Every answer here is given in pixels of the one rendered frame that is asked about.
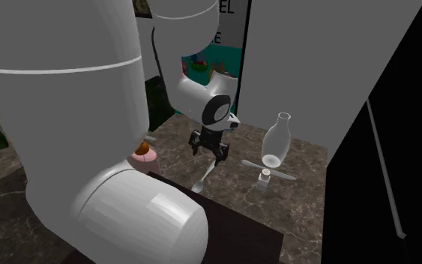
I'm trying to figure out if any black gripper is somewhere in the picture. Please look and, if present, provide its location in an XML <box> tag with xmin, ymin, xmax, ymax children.
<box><xmin>189</xmin><ymin>125</ymin><xmax>231</xmax><ymax>167</ymax></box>

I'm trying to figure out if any silver spoon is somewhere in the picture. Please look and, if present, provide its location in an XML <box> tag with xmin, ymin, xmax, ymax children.
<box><xmin>190</xmin><ymin>160</ymin><xmax>217</xmax><ymax>194</ymax></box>

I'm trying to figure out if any pink bowl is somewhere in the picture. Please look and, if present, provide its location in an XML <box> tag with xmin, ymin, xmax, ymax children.
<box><xmin>127</xmin><ymin>147</ymin><xmax>159</xmax><ymax>176</ymax></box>

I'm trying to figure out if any small glass salt shaker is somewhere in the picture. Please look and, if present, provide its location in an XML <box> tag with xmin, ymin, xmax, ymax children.
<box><xmin>256</xmin><ymin>167</ymin><xmax>272</xmax><ymax>194</ymax></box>

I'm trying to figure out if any orange fruit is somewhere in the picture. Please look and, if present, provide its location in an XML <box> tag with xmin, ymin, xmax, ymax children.
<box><xmin>134</xmin><ymin>140</ymin><xmax>151</xmax><ymax>156</ymax></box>

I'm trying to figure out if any dark green block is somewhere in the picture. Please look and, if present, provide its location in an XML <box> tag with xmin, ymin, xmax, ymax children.
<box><xmin>144</xmin><ymin>75</ymin><xmax>175</xmax><ymax>133</ymax></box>

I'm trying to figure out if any clear glass bottle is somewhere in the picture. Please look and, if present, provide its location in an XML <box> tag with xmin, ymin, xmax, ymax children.
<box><xmin>261</xmin><ymin>112</ymin><xmax>292</xmax><ymax>169</ymax></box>

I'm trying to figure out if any grey table knife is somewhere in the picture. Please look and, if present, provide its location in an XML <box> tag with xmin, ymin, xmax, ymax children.
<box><xmin>241</xmin><ymin>159</ymin><xmax>298</xmax><ymax>182</ymax></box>

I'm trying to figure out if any dark robot stand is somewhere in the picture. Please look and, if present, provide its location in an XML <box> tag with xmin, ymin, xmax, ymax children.
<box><xmin>59</xmin><ymin>170</ymin><xmax>285</xmax><ymax>264</ymax></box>

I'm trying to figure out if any black refrigerator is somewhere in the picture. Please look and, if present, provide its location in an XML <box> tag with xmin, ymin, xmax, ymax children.
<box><xmin>321</xmin><ymin>0</ymin><xmax>422</xmax><ymax>264</ymax></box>

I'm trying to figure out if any colourful wall poster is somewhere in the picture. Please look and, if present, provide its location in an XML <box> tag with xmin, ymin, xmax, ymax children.
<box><xmin>180</xmin><ymin>0</ymin><xmax>251</xmax><ymax>115</ymax></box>

